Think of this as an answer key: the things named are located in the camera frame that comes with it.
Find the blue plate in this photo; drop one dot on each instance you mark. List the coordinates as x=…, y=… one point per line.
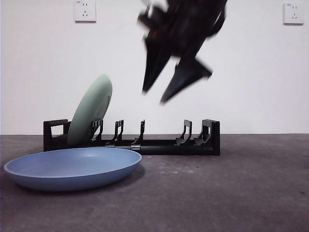
x=72, y=174

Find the green plate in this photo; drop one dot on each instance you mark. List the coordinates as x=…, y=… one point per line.
x=91, y=108

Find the white wall socket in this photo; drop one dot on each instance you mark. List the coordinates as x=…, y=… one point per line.
x=293, y=14
x=85, y=12

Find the black plate rack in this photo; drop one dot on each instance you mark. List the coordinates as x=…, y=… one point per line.
x=169, y=149

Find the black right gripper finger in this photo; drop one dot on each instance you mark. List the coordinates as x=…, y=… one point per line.
x=186, y=75
x=154, y=62

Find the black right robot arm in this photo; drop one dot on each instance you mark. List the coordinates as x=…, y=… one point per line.
x=188, y=29

